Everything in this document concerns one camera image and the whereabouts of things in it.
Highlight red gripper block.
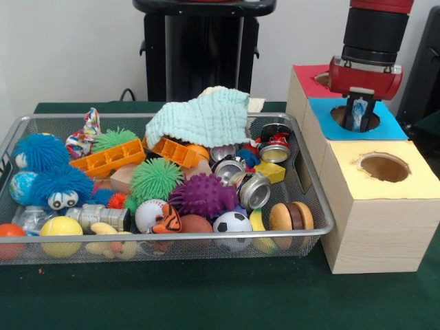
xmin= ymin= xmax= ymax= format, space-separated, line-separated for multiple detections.
xmin=329 ymin=56 xmax=404 ymax=131

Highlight crushed clear plastic bottle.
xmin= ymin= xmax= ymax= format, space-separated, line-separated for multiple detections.
xmin=351 ymin=97 xmax=367 ymax=133

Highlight cream muslin cloth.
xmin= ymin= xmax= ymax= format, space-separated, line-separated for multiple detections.
xmin=201 ymin=85 xmax=266 ymax=113

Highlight light blue muslin cloth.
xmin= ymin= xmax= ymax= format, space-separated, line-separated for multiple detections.
xmin=144 ymin=87 xmax=254 ymax=147

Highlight wooden box with three holes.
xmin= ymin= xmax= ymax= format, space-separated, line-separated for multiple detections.
xmin=285 ymin=63 xmax=440 ymax=275

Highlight green clothed side table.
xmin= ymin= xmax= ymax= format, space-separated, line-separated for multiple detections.
xmin=408 ymin=111 xmax=440 ymax=147

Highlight black upright panel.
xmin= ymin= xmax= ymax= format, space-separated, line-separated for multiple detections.
xmin=395 ymin=5 xmax=440 ymax=120

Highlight crushed red soda can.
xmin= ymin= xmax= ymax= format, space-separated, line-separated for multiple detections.
xmin=258 ymin=122 xmax=293 ymax=163

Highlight toy hamburger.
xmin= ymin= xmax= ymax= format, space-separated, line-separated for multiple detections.
xmin=269 ymin=201 xmax=315 ymax=248

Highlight small soccer ball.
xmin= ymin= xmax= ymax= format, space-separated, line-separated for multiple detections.
xmin=212 ymin=211 xmax=254 ymax=252

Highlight purple spiky ball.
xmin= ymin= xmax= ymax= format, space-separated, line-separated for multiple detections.
xmin=168 ymin=173 xmax=239 ymax=218

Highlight green spiky ball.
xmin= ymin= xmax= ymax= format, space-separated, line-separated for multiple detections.
xmin=130 ymin=157 xmax=185 ymax=204

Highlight dark green table cloth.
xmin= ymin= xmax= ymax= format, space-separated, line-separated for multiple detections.
xmin=0 ymin=101 xmax=440 ymax=330

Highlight blue furry toy with eyes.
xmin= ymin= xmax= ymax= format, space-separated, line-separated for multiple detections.
xmin=34 ymin=164 xmax=96 ymax=210

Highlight yellow ball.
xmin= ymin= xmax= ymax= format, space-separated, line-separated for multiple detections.
xmin=40 ymin=215 xmax=84 ymax=257

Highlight blue furry puffer ball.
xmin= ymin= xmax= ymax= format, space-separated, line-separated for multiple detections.
xmin=13 ymin=133 xmax=72 ymax=169

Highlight orange ball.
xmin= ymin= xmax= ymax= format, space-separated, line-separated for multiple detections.
xmin=0 ymin=223 xmax=28 ymax=261

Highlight shallow wire mesh bin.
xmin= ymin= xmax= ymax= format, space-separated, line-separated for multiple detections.
xmin=0 ymin=112 xmax=335 ymax=266

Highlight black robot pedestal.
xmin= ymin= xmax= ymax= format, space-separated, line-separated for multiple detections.
xmin=132 ymin=0 xmax=278 ymax=102

